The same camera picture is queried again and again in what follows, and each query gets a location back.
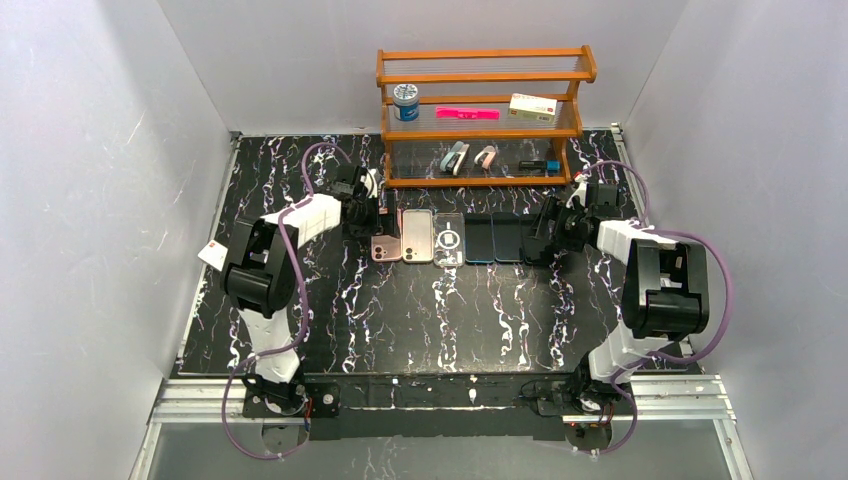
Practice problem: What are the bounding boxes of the right black motor mount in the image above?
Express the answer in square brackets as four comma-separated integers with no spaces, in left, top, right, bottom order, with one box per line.
[516,379,615,454]

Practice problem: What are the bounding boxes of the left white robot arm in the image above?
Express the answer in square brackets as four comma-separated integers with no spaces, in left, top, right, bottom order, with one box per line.
[219,165,398,415]

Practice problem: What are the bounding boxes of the blue grey stapler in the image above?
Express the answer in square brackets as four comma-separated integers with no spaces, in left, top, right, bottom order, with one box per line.
[440,141,469,176]

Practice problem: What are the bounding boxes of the black motor mount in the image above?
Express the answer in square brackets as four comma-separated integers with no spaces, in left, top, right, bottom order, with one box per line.
[516,379,615,454]
[305,381,341,419]

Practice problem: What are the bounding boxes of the orange wooden shelf rack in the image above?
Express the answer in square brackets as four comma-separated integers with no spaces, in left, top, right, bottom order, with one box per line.
[375,45,598,188]

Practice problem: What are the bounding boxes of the clear phone case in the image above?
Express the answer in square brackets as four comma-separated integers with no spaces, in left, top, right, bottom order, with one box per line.
[434,213,465,268]

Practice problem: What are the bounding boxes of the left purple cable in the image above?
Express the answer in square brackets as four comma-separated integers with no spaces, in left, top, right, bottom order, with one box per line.
[220,142,352,462]

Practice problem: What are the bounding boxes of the dark phone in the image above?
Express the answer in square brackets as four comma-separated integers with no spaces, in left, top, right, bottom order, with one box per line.
[464,213,495,264]

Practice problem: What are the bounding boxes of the white box with red label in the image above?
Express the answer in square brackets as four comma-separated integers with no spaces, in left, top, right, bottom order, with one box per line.
[197,240,228,272]

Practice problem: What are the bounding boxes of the pink plastic ruler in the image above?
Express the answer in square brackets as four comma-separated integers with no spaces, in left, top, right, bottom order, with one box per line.
[435,106,501,120]

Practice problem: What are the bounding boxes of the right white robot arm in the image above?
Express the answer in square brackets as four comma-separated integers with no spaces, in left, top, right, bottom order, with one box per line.
[521,183,709,412]

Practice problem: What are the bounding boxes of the beige phone case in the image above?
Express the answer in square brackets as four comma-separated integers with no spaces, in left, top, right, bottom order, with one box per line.
[401,209,434,264]

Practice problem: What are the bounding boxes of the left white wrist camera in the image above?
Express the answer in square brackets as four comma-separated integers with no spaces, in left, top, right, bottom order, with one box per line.
[362,168,384,198]

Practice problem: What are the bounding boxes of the blue white round jar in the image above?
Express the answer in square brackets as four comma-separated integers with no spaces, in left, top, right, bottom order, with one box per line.
[392,83,420,122]

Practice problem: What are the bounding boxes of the pink white stapler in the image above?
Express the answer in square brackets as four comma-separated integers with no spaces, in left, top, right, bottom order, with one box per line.
[473,145,497,171]

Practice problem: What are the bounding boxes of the black blue small device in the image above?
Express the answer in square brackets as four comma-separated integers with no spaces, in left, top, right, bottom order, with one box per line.
[518,160,561,175]

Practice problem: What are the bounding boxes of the left black motor mount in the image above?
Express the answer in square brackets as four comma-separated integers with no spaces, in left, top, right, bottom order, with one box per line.
[305,381,341,419]

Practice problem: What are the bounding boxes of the white cardboard box on shelf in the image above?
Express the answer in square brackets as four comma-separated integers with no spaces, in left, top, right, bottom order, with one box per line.
[508,93,558,123]

